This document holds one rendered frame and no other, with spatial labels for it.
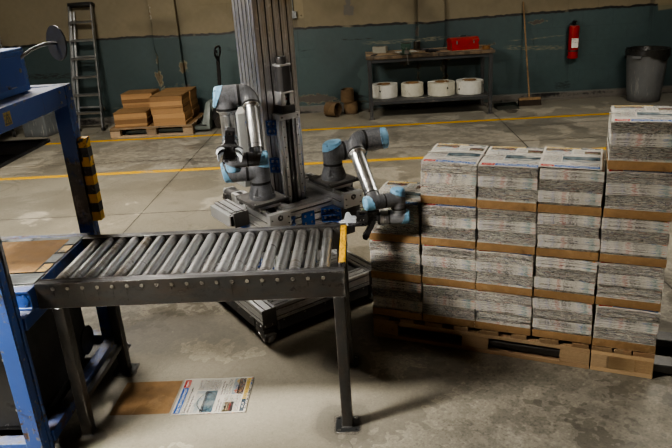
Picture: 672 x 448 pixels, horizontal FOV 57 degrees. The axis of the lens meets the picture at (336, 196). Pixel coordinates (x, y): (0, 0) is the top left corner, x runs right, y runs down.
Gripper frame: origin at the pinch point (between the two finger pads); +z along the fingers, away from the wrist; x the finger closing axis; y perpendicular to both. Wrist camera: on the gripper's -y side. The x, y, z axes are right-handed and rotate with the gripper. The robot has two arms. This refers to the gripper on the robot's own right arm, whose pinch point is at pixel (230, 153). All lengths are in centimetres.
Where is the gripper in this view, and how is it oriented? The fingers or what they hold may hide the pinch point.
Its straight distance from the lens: 291.7
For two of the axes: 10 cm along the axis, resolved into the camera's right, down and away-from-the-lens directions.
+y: -0.7, 9.5, 3.1
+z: 1.5, 3.2, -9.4
